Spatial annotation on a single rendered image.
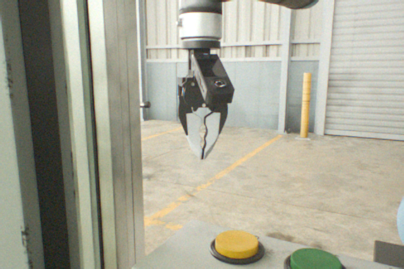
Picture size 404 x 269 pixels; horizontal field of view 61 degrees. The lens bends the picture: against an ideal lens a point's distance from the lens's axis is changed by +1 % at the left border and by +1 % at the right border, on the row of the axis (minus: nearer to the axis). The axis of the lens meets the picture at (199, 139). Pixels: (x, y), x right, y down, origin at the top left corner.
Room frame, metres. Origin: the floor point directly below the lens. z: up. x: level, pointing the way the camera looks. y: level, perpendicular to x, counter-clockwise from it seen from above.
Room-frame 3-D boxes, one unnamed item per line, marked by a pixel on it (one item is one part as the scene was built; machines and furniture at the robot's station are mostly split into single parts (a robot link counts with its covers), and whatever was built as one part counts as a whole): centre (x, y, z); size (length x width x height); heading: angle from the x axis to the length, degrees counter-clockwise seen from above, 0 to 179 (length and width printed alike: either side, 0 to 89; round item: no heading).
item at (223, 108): (0.61, -0.03, 0.99); 0.05 x 0.02 x 0.09; 101
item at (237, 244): (0.29, -0.03, 0.90); 0.04 x 0.04 x 0.02
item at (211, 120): (0.63, -0.02, 0.94); 0.06 x 0.03 x 0.09; 11
